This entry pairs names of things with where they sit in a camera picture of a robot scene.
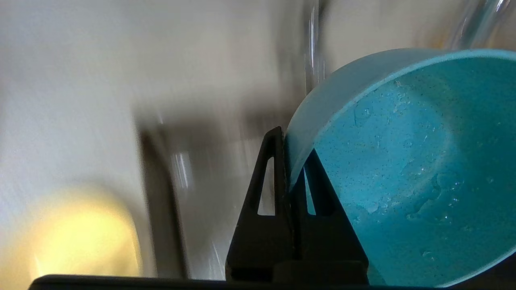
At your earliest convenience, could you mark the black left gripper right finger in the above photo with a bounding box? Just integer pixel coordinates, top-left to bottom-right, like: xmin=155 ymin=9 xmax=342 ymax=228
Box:
xmin=288 ymin=149 xmax=370 ymax=284

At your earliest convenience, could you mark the blue plastic bowl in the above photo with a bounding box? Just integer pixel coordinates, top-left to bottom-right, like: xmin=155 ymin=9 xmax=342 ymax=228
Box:
xmin=284 ymin=48 xmax=516 ymax=288

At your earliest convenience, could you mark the chrome faucet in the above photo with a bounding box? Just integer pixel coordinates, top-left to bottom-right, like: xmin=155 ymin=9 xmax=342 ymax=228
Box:
xmin=443 ymin=0 xmax=516 ymax=52

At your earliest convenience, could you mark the yellow plastic bowl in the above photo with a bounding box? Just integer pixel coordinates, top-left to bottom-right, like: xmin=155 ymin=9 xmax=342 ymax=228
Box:
xmin=0 ymin=188 xmax=142 ymax=279

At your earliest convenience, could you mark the stainless steel sink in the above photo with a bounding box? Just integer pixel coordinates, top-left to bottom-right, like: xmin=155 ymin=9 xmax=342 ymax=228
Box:
xmin=135 ymin=115 xmax=293 ymax=279

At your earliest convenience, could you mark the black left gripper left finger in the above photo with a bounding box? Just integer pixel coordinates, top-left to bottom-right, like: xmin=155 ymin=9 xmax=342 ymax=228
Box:
xmin=225 ymin=126 xmax=295 ymax=281

